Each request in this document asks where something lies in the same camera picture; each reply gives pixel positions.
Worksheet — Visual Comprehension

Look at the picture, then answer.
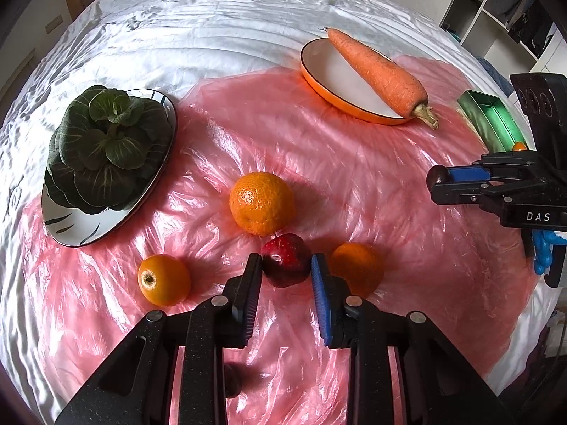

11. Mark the white wardrobe shelving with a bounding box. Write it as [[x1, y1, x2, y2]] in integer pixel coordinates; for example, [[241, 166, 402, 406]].
[[390, 0, 566, 77]]

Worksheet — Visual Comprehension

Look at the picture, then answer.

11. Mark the blue gloved hand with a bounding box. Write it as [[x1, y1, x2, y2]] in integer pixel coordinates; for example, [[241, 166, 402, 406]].
[[532, 230, 566, 275]]

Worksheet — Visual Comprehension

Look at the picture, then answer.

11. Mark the white black patterned plate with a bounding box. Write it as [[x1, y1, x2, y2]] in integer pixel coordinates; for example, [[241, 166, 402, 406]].
[[41, 88, 177, 248]]

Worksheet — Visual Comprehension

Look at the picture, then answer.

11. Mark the large orange mandarin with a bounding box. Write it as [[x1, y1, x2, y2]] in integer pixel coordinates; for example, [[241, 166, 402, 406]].
[[229, 172, 297, 236]]

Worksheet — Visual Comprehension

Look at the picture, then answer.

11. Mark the pink plastic sheet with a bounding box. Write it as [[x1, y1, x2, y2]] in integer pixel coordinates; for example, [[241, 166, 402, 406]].
[[19, 57, 535, 421]]

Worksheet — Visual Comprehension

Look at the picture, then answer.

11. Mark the dark plum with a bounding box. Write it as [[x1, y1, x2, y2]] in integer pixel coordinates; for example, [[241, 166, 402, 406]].
[[426, 165, 451, 191]]

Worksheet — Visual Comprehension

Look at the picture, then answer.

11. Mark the white bed sheet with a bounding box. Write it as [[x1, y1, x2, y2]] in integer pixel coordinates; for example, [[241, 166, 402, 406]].
[[1, 0, 558, 424]]

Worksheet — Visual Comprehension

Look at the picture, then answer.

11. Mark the small smooth yellow-orange fruit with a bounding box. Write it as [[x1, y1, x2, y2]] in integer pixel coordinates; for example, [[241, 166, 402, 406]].
[[137, 254, 191, 307]]

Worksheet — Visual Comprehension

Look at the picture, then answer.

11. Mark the white bowl orange rim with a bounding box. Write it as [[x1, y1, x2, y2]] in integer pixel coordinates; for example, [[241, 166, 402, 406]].
[[300, 38, 406, 126]]

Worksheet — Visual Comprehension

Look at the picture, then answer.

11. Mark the green rectangular tray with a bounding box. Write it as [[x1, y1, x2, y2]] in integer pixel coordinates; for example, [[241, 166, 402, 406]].
[[457, 90, 527, 153]]

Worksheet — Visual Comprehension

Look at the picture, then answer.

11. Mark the dark green leafy vegetable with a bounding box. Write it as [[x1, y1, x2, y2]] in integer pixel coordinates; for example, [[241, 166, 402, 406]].
[[44, 85, 174, 215]]

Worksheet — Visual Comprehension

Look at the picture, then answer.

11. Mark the large orange carrot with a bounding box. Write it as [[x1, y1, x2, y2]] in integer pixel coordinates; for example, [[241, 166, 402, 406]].
[[327, 28, 439, 130]]

